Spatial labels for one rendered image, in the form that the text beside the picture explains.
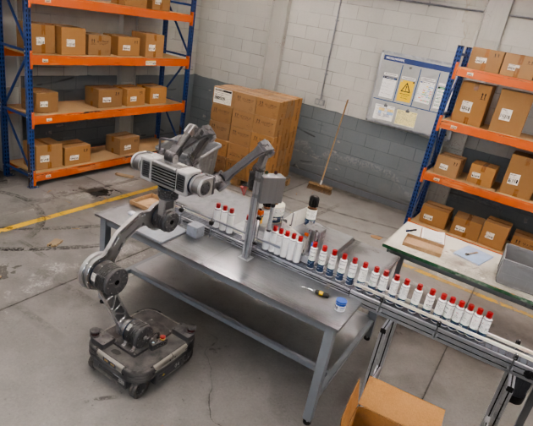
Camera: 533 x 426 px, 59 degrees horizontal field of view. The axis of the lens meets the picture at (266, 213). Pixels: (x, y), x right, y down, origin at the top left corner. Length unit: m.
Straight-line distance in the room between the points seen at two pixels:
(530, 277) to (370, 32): 4.65
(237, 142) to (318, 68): 1.91
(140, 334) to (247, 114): 4.25
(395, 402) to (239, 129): 5.36
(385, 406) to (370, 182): 5.86
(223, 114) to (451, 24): 3.37
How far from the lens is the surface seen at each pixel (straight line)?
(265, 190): 3.16
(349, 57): 7.73
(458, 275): 4.18
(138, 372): 3.28
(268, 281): 3.20
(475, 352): 3.18
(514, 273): 4.20
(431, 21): 7.38
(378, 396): 2.20
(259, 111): 6.78
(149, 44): 7.39
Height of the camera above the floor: 2.46
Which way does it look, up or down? 23 degrees down
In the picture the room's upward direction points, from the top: 10 degrees clockwise
